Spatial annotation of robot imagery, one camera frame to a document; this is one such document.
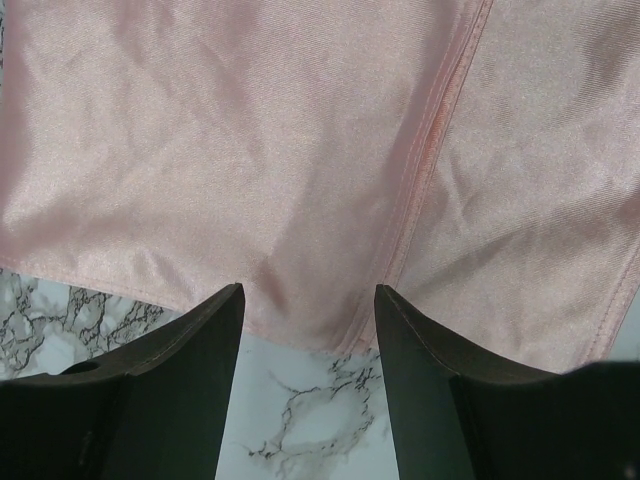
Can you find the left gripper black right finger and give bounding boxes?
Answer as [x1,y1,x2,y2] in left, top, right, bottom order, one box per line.
[374,285,639,479]

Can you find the pink cloth napkin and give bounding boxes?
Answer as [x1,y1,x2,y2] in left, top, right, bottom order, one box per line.
[1,1,639,371]

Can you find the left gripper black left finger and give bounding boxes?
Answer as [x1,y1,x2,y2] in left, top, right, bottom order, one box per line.
[1,284,245,479]

